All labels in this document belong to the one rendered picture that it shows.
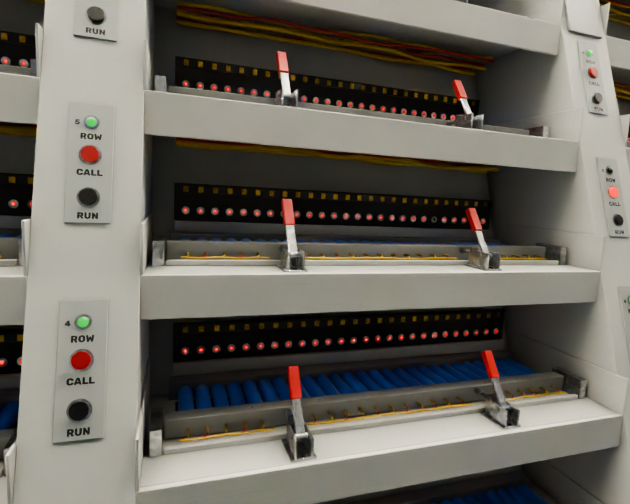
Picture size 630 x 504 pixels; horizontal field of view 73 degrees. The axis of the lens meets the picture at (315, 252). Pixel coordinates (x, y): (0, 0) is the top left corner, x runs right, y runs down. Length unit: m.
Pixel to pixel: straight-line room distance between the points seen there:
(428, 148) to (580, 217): 0.27
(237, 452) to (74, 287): 0.23
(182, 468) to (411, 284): 0.31
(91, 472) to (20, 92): 0.36
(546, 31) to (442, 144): 0.29
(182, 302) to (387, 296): 0.23
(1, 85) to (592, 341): 0.79
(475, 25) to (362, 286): 0.43
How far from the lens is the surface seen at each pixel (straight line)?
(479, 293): 0.58
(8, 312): 0.47
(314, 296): 0.48
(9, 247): 0.54
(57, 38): 0.54
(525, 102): 0.86
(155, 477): 0.48
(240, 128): 0.51
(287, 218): 0.50
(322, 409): 0.55
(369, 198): 0.70
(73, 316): 0.45
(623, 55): 0.95
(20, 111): 0.52
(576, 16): 0.88
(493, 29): 0.76
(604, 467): 0.78
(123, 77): 0.52
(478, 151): 0.64
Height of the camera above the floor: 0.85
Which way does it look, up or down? 10 degrees up
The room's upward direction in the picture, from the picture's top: 3 degrees counter-clockwise
